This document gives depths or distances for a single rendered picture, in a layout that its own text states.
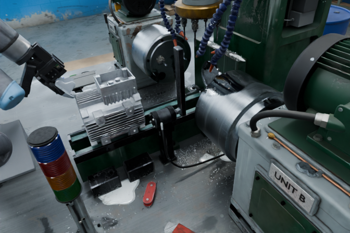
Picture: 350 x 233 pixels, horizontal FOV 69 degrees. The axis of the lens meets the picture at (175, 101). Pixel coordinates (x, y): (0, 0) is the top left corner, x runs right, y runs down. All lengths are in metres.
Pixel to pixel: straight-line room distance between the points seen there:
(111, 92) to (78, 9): 5.65
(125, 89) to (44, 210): 0.49
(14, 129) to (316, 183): 1.04
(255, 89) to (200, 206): 0.42
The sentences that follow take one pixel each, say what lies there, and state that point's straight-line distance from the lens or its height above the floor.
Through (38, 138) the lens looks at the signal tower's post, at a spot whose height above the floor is 1.22.
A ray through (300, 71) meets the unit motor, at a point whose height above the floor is 1.32.
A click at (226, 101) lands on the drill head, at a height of 1.14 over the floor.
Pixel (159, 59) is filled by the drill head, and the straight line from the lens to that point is 1.15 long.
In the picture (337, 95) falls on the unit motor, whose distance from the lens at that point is 0.52.
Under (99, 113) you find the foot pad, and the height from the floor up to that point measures 1.07.
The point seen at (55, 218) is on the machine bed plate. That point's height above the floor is 0.80.
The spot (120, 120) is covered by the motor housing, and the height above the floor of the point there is 1.03.
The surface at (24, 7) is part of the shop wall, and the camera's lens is 6.42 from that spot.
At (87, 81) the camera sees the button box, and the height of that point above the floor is 1.05.
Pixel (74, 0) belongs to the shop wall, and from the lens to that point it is 6.42.
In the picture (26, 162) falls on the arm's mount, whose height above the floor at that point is 0.83.
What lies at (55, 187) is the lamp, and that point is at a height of 1.09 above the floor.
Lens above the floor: 1.55
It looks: 34 degrees down
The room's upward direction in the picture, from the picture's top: 4 degrees counter-clockwise
